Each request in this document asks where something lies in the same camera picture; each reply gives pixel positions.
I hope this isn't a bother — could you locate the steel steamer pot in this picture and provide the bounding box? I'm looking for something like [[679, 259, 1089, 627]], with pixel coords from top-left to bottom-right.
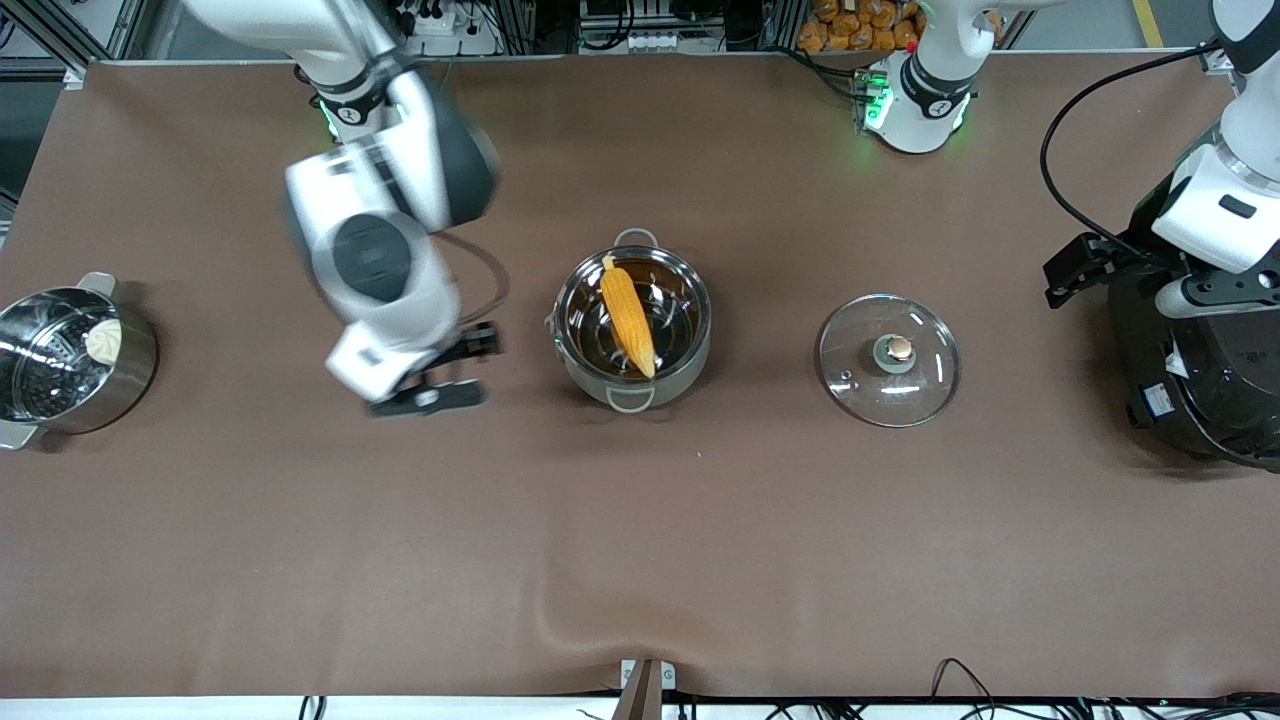
[[0, 272, 159, 451]]

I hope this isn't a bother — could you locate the white connector block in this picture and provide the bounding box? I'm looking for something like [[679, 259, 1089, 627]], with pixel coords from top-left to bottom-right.
[[580, 0, 673, 53]]

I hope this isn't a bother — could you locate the brown table mat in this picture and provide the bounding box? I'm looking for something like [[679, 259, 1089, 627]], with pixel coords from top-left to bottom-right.
[[0, 50, 1280, 701]]

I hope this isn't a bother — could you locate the black rice cooker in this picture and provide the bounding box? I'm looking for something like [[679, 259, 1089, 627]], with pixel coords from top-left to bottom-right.
[[1108, 265, 1280, 473]]

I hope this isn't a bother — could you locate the black cable bundle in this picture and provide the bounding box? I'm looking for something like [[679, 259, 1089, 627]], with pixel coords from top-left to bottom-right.
[[760, 690, 1280, 720]]

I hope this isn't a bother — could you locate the grey pot with handles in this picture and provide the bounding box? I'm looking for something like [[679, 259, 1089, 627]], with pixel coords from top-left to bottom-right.
[[545, 228, 714, 413]]

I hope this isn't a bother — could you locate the yellow corn cob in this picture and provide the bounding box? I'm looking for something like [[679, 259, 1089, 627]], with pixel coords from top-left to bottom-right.
[[598, 254, 659, 382]]

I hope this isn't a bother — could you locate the white power strip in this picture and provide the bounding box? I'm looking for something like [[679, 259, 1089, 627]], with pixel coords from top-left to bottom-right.
[[395, 0, 501, 57]]

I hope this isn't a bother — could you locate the looped black cable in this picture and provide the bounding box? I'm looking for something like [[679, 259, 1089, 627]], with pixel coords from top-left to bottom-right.
[[930, 657, 1001, 720]]

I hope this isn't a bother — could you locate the metal table clamp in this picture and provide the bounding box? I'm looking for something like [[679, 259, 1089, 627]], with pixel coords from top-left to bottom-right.
[[612, 658, 677, 720]]

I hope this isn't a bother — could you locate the glass pot lid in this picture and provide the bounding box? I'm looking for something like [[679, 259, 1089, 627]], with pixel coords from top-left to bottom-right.
[[815, 293, 962, 429]]

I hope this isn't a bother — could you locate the aluminium frame rail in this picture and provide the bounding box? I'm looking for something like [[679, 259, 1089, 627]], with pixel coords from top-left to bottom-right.
[[1198, 10, 1251, 77], [0, 0, 151, 91]]

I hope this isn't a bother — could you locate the orange toy food pile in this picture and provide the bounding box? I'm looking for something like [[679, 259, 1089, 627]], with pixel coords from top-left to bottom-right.
[[797, 0, 923, 53]]

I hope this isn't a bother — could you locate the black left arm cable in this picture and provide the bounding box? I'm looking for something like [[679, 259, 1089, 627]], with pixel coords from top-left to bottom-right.
[[1039, 40, 1227, 267]]

